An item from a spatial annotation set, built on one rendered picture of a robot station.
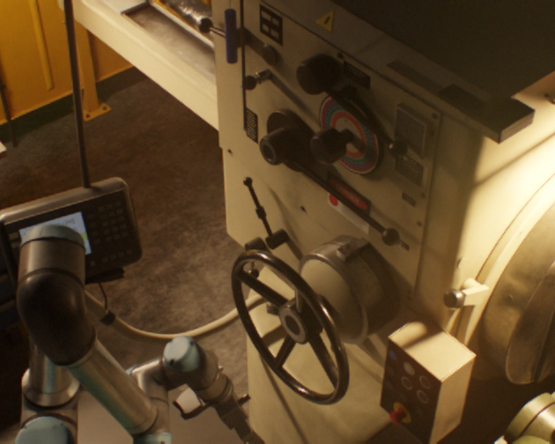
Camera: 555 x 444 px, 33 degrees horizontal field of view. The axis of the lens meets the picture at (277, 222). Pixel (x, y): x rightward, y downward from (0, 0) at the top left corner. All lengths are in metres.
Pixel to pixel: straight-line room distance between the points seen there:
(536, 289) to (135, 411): 0.84
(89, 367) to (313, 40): 0.76
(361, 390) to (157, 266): 1.45
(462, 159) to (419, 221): 0.21
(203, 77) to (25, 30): 1.71
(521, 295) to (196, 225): 2.38
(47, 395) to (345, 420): 1.05
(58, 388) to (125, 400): 0.22
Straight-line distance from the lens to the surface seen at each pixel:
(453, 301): 1.85
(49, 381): 1.96
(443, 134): 1.71
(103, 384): 1.76
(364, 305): 1.99
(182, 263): 3.99
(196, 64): 2.93
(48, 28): 4.53
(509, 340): 2.04
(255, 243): 2.41
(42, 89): 4.66
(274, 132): 2.05
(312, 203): 2.14
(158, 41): 3.07
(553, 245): 1.97
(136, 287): 3.92
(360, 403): 2.79
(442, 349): 1.96
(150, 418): 1.87
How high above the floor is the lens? 2.86
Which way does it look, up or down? 44 degrees down
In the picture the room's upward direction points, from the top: straight up
